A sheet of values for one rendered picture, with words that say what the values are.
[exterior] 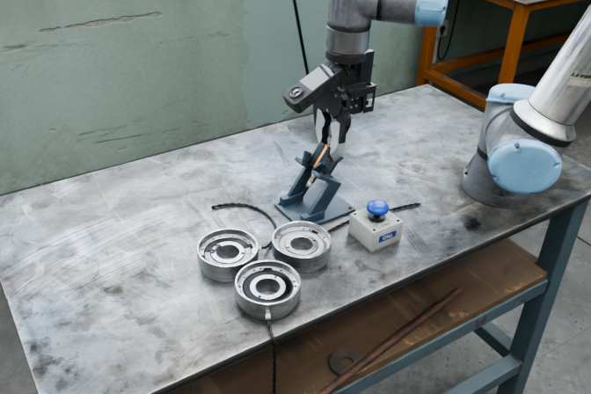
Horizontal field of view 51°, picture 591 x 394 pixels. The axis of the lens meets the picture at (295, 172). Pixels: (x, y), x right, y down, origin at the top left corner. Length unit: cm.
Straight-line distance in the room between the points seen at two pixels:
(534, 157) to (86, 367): 78
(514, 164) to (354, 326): 49
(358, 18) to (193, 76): 173
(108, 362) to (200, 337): 14
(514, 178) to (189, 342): 61
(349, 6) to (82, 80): 167
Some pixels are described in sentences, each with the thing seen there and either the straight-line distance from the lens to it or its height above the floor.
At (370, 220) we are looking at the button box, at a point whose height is 85.
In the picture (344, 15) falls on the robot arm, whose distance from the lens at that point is 104.
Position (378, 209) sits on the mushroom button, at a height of 87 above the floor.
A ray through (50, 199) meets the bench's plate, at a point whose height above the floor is 80.
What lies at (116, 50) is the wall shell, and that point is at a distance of 255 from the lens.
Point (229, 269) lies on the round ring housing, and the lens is 103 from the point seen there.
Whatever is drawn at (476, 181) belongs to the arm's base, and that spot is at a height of 84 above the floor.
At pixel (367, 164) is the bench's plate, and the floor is 80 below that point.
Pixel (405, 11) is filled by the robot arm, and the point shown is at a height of 121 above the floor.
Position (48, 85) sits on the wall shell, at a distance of 253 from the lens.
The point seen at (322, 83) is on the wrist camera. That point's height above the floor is 108.
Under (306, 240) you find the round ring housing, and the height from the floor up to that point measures 82.
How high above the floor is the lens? 151
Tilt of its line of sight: 32 degrees down
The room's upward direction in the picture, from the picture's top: 2 degrees clockwise
